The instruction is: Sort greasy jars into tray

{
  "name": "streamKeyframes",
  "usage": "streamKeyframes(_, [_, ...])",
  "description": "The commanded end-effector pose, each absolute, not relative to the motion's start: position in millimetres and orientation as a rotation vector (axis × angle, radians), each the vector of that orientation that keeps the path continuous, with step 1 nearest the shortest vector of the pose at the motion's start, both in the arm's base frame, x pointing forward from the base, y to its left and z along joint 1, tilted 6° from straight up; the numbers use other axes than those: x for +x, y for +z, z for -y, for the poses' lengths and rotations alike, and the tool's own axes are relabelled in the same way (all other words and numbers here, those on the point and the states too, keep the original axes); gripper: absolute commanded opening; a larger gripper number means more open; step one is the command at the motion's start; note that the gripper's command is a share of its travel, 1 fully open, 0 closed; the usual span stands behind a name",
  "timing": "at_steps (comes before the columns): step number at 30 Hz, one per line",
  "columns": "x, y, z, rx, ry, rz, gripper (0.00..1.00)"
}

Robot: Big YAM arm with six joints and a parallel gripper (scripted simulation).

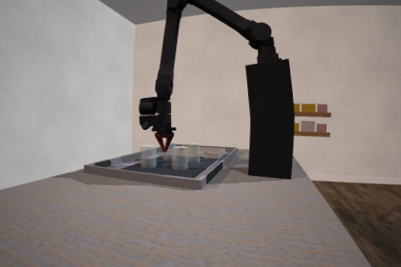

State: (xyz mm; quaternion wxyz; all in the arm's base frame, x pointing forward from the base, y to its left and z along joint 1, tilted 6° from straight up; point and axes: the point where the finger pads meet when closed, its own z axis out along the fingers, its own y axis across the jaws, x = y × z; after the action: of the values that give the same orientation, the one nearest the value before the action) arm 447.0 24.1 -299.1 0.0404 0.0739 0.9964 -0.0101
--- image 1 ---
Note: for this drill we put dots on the white cylinder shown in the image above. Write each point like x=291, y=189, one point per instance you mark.
x=193, y=152
x=179, y=158
x=167, y=156
x=148, y=156

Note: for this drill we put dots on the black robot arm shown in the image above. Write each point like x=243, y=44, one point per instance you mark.
x=261, y=35

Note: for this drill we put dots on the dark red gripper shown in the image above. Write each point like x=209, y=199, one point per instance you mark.
x=164, y=133

